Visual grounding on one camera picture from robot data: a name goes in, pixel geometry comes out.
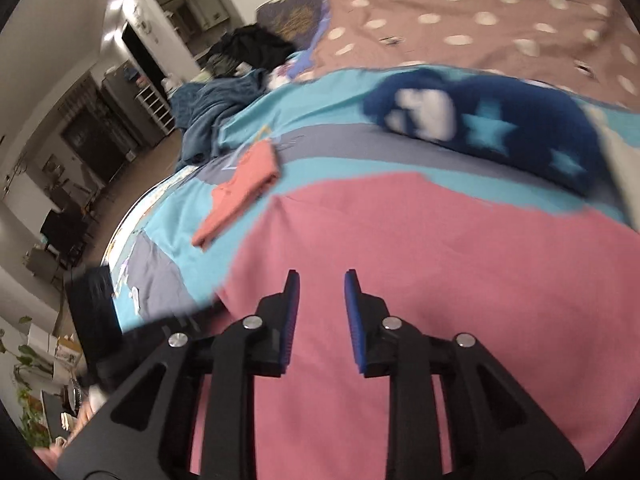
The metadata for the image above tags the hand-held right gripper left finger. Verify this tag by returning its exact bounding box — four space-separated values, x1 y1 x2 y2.
56 269 301 477

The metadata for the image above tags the black clothes pile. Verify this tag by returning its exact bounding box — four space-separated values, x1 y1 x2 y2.
206 25 297 81

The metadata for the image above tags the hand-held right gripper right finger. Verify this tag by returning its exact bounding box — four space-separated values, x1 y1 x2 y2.
343 269 587 477

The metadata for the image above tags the dark chair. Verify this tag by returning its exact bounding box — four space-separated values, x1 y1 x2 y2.
39 209 88 273

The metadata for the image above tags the grey white folded cloth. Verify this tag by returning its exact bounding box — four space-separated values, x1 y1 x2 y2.
587 107 640 233

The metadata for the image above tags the navy star print cloth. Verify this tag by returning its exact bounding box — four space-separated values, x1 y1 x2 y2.
362 66 603 196

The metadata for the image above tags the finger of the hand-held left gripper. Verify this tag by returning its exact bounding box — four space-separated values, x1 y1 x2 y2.
120 302 223 348

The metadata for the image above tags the dark cabinet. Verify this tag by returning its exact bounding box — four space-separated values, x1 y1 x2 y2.
59 82 143 186

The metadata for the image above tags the green houseplant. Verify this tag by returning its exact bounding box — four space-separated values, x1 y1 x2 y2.
0 315 53 448

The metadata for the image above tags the white shelf rack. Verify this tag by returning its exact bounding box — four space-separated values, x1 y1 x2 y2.
134 82 177 150

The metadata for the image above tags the teal crumpled blanket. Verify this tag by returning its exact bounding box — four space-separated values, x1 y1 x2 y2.
170 69 268 173

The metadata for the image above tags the turquoise and grey bed sheet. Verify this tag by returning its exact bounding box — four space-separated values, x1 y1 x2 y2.
102 67 640 331

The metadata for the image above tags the coral folded garment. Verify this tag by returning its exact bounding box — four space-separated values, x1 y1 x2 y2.
192 141 281 251

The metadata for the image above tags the brown polka dot blanket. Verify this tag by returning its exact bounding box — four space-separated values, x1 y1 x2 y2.
300 0 640 111

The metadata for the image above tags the pink garment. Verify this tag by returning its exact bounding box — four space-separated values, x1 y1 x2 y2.
190 172 640 473

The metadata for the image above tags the dark patterned pillow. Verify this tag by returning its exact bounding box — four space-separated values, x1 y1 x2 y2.
255 0 332 51

